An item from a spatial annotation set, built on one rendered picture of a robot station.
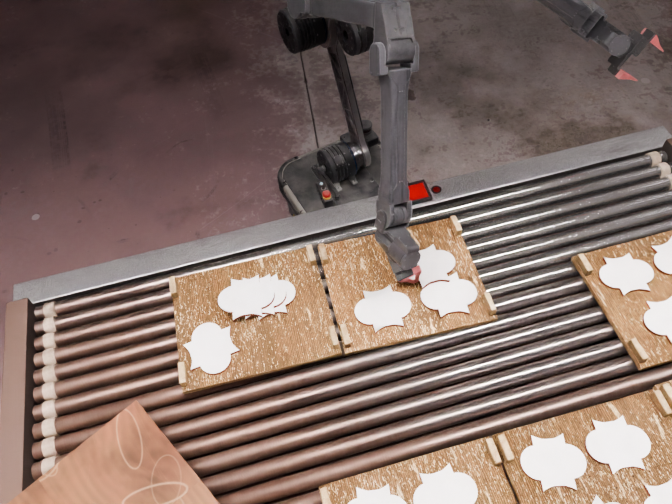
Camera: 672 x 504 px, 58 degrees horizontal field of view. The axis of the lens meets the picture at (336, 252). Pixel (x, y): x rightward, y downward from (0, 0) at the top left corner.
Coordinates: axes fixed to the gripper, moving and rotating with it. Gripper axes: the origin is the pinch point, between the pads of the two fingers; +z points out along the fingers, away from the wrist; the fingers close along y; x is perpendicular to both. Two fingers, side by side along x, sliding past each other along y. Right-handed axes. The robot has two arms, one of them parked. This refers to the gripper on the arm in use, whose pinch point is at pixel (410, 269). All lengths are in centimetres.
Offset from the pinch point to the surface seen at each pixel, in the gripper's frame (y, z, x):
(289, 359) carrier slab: -16.5, -11.6, 35.8
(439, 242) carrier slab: 7.7, 5.3, -10.0
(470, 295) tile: -11.7, 5.9, -11.5
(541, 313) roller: -20.3, 15.3, -26.0
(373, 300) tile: -6.2, -3.7, 11.8
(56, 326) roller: 11, -33, 92
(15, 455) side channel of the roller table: -24, -38, 98
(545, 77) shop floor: 169, 133, -98
